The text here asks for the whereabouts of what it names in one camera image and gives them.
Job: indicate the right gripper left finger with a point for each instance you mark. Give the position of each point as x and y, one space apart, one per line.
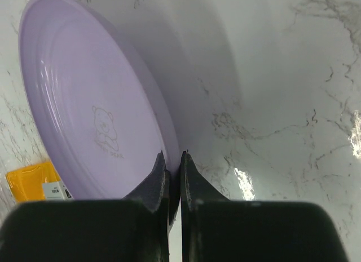
149 218

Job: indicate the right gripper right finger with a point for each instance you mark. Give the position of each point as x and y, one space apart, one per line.
193 186

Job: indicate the lavender plate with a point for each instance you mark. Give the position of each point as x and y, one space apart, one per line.
98 109

